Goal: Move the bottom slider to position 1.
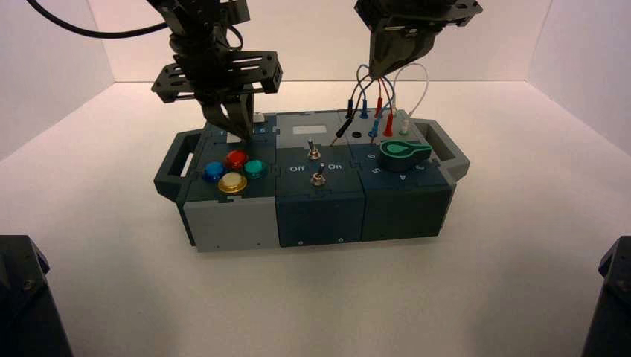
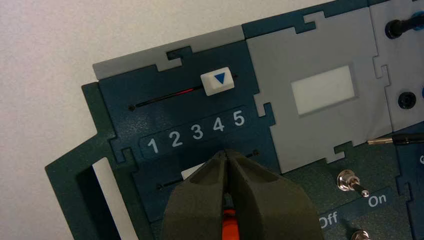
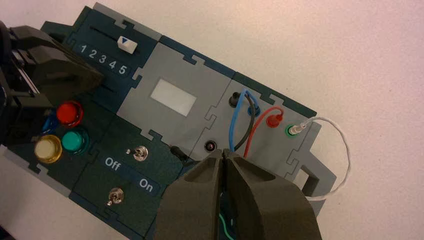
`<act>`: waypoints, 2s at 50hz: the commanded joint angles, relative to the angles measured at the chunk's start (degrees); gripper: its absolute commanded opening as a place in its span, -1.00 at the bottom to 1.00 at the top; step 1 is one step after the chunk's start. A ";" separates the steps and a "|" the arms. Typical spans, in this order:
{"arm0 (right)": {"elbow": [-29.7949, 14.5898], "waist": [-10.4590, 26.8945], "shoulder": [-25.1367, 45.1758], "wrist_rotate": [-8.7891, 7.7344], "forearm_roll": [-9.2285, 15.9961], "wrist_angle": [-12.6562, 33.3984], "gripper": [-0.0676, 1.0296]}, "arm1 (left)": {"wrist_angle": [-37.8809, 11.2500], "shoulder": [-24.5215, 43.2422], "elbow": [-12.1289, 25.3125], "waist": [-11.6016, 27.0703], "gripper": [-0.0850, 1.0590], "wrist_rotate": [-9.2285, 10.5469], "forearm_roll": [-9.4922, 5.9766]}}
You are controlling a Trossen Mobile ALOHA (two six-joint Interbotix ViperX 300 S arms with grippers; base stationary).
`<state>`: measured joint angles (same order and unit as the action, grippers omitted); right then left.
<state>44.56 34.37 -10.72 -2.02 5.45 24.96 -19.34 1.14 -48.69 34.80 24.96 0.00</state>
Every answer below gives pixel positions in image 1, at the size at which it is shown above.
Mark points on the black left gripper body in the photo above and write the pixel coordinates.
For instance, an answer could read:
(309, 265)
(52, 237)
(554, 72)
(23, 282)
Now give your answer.
(217, 74)

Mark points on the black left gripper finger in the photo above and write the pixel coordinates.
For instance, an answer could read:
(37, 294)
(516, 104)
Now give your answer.
(245, 116)
(219, 113)

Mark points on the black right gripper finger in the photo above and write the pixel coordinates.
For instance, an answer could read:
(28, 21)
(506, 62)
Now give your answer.
(409, 47)
(382, 51)

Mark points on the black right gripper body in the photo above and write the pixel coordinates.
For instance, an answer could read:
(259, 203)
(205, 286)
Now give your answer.
(419, 15)

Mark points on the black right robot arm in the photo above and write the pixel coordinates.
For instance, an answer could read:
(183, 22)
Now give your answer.
(611, 305)

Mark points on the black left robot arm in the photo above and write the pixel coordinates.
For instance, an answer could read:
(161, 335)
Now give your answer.
(197, 24)

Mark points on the white slider knob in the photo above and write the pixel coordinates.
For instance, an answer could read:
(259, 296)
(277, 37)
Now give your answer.
(259, 117)

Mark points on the red push button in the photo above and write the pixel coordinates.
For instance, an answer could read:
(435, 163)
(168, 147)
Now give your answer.
(236, 159)

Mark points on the green push button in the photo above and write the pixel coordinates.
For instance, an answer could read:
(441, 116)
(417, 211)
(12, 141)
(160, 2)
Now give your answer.
(255, 168)

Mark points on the blue push button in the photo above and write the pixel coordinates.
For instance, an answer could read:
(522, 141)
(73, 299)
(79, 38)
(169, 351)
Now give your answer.
(214, 171)

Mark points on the grey display panel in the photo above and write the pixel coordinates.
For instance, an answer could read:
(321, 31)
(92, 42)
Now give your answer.
(309, 130)

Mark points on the yellow push button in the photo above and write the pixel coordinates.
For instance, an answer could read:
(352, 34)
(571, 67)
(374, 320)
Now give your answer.
(232, 183)

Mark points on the green rotary knob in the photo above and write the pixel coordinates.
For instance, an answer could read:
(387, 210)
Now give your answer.
(404, 153)

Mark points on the blue grey task board box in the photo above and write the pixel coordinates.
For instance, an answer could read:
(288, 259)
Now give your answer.
(320, 212)

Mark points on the metal toggle switch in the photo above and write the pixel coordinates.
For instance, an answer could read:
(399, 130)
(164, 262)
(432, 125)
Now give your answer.
(311, 150)
(318, 176)

